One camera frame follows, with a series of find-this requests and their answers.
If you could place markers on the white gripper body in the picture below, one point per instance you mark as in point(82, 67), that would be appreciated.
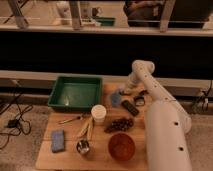
point(131, 83)

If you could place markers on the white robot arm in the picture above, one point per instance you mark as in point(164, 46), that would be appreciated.
point(166, 122)

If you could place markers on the black remote control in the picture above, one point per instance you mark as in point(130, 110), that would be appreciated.
point(129, 107)

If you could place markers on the bunch of dark grapes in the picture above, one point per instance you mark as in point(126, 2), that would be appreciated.
point(122, 124)

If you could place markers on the white paper cup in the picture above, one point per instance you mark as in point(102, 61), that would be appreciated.
point(98, 113)

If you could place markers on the yellow banana peel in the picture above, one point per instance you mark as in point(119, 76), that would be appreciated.
point(86, 129)

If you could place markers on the red-orange bowl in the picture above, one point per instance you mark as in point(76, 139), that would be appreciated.
point(121, 147)

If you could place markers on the green plastic tray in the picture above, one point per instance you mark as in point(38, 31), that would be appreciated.
point(75, 93)

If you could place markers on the green bin in background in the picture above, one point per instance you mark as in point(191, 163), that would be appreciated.
point(104, 21)

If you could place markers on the metal spoon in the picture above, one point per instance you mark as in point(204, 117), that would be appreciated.
point(70, 120)

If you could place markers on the person in background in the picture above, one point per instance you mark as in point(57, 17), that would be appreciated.
point(143, 13)

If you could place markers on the blue sponge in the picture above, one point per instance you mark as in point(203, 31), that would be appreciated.
point(58, 141)

